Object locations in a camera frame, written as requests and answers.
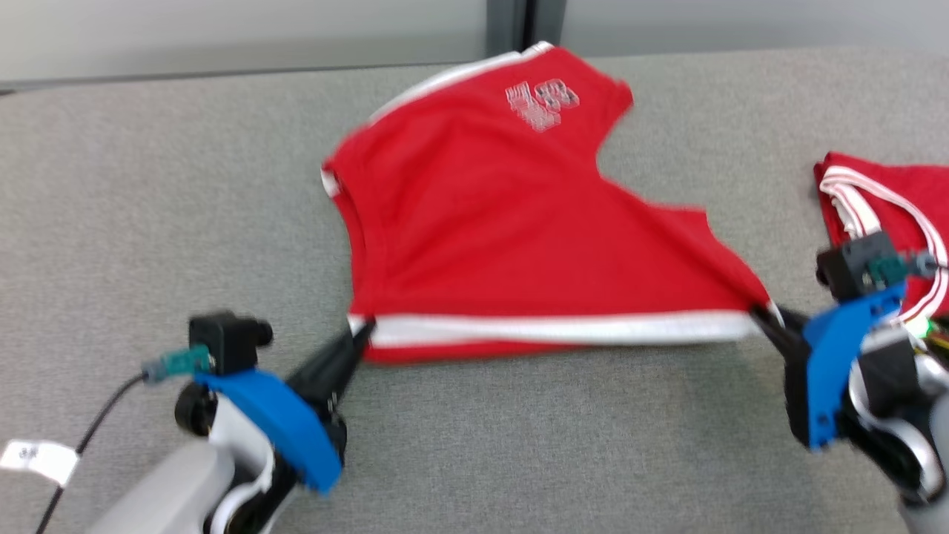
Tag grey partition post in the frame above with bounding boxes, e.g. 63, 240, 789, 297
486, 0, 568, 56

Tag left black cable teal plug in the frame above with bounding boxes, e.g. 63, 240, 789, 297
33, 346, 214, 534

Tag red white jersey shirt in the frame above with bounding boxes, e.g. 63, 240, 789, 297
813, 152, 949, 327

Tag red shorts white trim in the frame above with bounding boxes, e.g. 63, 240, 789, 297
320, 41, 776, 366

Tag black cable teal plug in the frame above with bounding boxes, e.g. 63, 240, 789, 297
33, 346, 214, 534
867, 251, 941, 286

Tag right black cable teal plug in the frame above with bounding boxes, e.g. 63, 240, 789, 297
867, 251, 941, 286

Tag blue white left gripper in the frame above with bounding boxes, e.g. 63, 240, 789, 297
174, 320, 376, 534

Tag white cable label tag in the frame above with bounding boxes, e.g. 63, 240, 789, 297
0, 439, 79, 487

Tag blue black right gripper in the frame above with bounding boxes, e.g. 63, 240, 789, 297
749, 282, 949, 507

